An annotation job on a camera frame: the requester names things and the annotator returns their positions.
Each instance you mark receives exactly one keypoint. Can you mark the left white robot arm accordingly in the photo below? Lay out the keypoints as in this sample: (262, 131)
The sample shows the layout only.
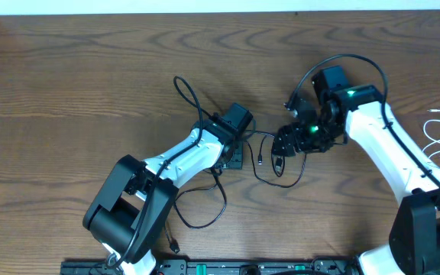
(131, 208)

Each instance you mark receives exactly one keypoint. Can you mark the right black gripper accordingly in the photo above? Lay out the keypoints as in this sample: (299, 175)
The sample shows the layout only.
(283, 143)

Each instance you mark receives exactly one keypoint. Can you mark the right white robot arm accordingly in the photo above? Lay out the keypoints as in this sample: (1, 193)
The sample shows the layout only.
(359, 113)

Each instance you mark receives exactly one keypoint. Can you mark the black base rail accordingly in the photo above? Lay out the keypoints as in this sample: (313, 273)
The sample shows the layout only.
(322, 265)

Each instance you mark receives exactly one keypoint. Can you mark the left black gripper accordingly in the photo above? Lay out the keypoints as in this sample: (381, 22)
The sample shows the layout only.
(233, 161)

